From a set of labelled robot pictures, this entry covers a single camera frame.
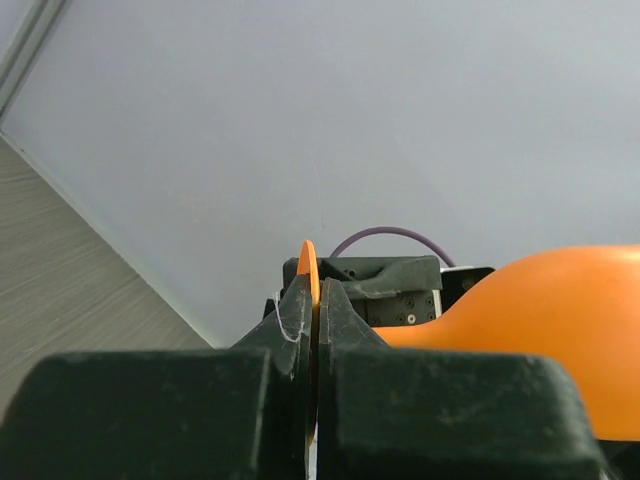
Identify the orange plastic wine glass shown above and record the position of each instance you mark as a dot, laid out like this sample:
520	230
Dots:
577	305

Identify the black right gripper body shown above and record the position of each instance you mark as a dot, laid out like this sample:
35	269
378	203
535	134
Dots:
392	291

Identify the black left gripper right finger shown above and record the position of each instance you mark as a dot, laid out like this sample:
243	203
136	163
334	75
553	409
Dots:
388	413

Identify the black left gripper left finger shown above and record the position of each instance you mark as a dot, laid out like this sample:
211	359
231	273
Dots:
238	413

